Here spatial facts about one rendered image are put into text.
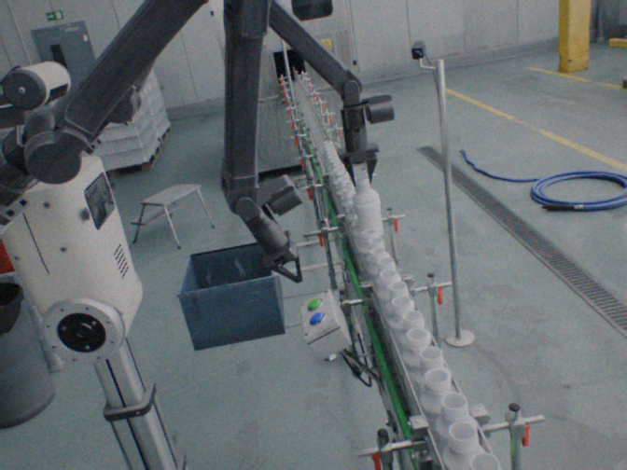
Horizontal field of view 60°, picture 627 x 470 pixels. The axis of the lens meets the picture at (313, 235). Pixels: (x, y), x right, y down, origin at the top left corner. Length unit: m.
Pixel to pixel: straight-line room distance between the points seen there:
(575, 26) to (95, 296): 9.21
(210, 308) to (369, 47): 10.01
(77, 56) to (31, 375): 9.18
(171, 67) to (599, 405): 10.10
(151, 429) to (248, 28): 0.96
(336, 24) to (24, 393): 4.30
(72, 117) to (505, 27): 11.64
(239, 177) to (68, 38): 10.90
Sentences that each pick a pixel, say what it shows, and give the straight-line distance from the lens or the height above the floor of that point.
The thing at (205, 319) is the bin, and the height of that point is 0.84.
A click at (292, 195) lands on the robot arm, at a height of 1.38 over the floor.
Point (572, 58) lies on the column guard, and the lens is 9.91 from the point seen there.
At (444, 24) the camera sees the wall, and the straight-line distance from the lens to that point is 11.84.
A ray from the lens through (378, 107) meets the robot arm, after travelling 1.35.
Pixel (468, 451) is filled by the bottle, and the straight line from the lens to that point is 0.80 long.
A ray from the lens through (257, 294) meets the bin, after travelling 1.77.
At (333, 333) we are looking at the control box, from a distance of 1.14.
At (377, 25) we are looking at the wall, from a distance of 11.51.
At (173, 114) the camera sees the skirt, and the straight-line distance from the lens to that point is 11.58.
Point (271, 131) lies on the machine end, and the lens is 5.90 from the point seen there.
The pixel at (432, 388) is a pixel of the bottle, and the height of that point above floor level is 1.16.
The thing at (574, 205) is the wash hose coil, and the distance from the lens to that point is 4.39.
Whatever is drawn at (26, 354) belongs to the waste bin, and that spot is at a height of 0.34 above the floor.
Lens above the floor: 1.72
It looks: 23 degrees down
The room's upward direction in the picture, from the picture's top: 10 degrees counter-clockwise
